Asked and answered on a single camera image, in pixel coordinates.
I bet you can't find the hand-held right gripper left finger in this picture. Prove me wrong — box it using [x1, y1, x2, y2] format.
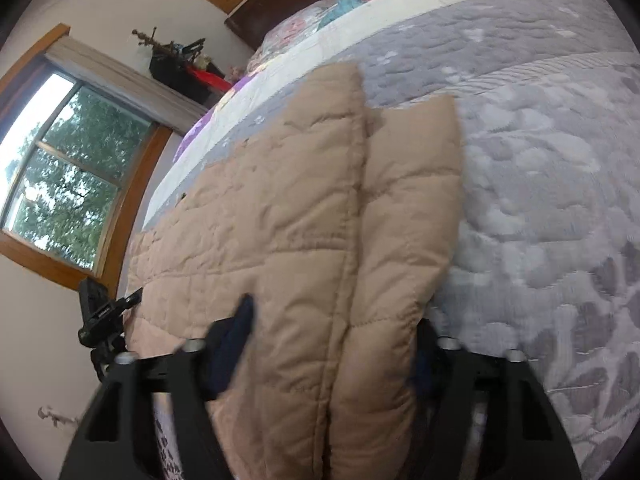
[59, 294, 256, 480]

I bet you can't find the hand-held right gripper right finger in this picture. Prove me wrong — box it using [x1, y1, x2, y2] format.
[410, 319, 583, 480]

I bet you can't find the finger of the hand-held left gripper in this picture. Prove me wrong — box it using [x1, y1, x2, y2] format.
[117, 287, 146, 312]

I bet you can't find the tan quilted coat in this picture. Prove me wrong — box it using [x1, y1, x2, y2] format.
[122, 62, 463, 480]

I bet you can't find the wooden coat rack with clothes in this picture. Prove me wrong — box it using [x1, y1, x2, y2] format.
[132, 27, 227, 107]

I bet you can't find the large wooden framed window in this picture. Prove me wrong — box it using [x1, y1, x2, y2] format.
[0, 22, 174, 292]

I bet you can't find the beige curtain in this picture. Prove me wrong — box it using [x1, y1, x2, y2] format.
[47, 37, 211, 137]

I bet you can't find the grey floral quilted bedspread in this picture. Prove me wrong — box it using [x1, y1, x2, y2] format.
[142, 0, 640, 480]

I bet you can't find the floral patchwork bedding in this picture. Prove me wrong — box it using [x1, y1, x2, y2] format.
[172, 0, 431, 161]

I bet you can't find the dark wooden headboard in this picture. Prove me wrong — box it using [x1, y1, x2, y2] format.
[225, 0, 426, 52]

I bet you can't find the teal garment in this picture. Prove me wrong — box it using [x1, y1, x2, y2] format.
[320, 0, 366, 28]

